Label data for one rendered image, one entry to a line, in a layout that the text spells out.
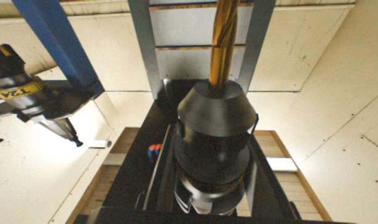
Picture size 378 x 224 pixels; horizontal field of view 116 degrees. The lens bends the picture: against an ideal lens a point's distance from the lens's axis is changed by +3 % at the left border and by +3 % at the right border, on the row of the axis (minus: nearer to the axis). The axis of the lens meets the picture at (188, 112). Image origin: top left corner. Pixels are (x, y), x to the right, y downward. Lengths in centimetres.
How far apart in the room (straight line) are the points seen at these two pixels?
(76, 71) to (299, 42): 136
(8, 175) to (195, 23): 125
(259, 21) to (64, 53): 75
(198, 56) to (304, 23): 86
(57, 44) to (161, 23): 52
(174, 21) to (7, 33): 89
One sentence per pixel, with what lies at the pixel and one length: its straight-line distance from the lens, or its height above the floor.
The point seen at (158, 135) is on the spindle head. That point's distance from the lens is 65.
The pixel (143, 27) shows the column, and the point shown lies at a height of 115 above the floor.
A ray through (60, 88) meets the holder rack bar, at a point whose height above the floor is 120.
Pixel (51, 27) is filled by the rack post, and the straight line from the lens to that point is 28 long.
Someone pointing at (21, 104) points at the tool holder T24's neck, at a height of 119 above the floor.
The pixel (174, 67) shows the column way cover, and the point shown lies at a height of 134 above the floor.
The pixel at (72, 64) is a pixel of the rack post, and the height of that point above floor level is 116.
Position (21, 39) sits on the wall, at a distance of 123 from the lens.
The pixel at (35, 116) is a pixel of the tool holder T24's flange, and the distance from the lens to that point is 31.
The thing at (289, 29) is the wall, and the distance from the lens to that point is 129.
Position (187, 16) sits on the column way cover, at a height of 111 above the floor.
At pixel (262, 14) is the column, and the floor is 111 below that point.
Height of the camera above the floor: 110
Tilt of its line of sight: 40 degrees up
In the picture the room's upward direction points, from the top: 178 degrees clockwise
